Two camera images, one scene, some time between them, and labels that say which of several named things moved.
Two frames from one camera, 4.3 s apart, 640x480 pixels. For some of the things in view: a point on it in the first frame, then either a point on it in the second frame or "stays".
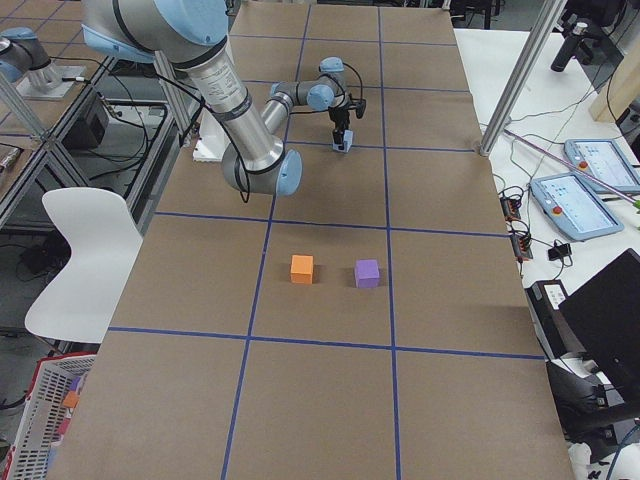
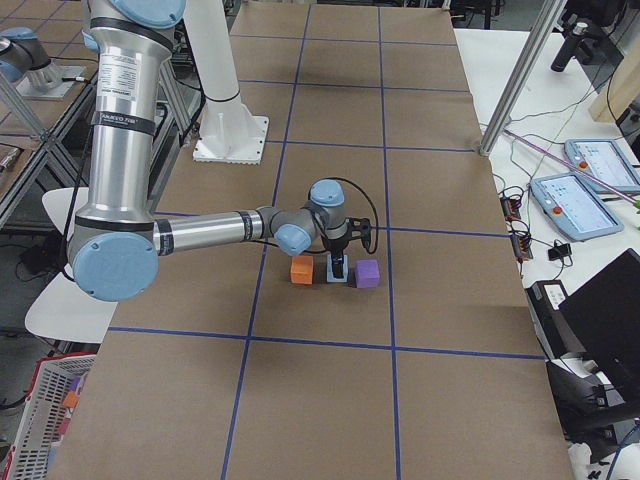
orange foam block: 301,269 stays
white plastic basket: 44,414 stays
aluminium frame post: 522,75 stays
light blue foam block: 347,141 to 330,270
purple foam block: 366,273 stays
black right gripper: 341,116 to 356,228
